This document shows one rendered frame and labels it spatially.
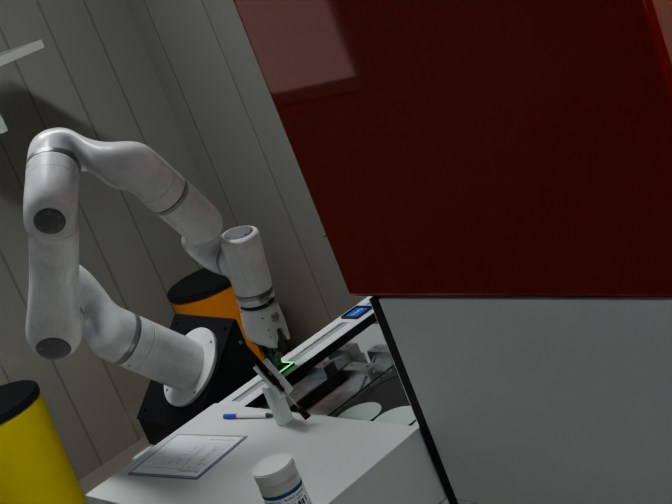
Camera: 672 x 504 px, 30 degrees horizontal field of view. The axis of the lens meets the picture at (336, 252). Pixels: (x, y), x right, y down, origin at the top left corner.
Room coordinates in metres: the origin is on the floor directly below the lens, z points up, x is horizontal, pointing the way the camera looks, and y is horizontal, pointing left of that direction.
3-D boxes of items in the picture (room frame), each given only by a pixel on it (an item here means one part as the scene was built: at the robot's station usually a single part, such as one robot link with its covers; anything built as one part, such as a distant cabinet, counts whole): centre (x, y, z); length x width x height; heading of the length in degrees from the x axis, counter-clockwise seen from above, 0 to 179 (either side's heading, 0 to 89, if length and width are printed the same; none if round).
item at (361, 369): (2.55, 0.04, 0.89); 0.08 x 0.03 x 0.03; 38
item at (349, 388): (2.50, 0.10, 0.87); 0.36 x 0.08 x 0.03; 128
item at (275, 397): (2.25, 0.20, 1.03); 0.06 x 0.04 x 0.13; 38
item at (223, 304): (4.97, 0.53, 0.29); 0.37 x 0.37 x 0.58
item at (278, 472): (1.89, 0.22, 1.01); 0.07 x 0.07 x 0.10
